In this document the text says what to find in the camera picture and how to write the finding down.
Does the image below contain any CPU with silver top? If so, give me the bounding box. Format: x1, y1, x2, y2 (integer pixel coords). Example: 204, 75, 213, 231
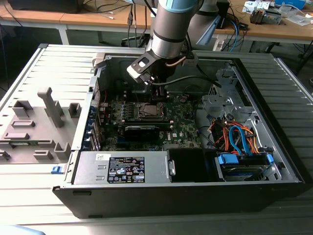
144, 105, 160, 116

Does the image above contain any metal socket cover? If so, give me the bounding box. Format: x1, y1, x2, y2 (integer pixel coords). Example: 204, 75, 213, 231
139, 102, 166, 118

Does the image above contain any CPU socket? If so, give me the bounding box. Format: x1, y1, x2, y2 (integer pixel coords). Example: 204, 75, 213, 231
138, 101, 167, 120

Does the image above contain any green motherboard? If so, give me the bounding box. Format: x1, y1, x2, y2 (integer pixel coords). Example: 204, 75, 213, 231
99, 94, 203, 151

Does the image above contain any Nvidia graphics card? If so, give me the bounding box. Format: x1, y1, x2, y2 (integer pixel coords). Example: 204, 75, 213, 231
124, 125, 159, 142

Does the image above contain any metal drive cage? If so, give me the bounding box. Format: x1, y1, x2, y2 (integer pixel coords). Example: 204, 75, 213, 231
201, 66, 260, 123

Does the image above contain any black plastic shroud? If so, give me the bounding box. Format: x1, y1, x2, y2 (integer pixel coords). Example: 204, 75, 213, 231
168, 148, 217, 184

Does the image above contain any black stand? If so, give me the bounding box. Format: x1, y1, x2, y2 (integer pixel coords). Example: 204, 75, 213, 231
217, 0, 231, 29

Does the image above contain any wooden desk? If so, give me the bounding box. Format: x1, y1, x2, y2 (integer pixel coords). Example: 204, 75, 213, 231
0, 0, 313, 47

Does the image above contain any hard disk in blue carrier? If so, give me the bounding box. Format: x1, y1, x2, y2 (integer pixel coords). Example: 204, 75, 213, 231
215, 151, 276, 182

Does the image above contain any silver power supply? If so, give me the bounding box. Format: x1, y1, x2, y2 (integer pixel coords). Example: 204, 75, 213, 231
72, 150, 171, 186

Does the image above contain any black PC case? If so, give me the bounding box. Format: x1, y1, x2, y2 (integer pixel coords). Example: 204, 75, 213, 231
52, 50, 306, 220

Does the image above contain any metal heat sink device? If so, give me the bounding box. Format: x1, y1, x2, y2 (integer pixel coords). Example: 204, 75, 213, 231
249, 6, 282, 25

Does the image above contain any grey parts rack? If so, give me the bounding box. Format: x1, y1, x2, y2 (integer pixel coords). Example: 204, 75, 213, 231
0, 87, 81, 165

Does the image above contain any black box on desk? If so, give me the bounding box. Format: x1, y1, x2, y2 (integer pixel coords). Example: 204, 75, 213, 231
7, 0, 81, 14

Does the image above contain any blue cardboard box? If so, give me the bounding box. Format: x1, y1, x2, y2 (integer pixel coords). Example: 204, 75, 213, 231
275, 0, 306, 8

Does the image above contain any pale blue rounded object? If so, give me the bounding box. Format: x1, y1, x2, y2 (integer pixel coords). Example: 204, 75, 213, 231
0, 224, 46, 235

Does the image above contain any copper coloured hose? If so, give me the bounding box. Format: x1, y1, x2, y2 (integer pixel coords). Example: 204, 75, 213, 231
165, 57, 184, 68

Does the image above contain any thick black camera cable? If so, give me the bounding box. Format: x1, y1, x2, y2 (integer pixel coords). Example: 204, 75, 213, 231
151, 74, 222, 88

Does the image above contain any silver camera on black bracket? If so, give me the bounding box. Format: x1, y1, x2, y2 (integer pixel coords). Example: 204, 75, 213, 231
126, 51, 157, 86

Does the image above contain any pale grey wrist camera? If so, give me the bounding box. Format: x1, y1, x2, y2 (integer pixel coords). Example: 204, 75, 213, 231
182, 51, 199, 67

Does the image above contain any blue cable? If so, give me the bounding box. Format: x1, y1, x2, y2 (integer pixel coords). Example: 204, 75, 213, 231
231, 19, 244, 48

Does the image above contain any blue wire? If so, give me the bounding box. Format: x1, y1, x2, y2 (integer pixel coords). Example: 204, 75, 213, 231
228, 123, 254, 156

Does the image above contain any orange wire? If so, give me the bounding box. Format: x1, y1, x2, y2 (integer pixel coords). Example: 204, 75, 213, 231
210, 121, 260, 154

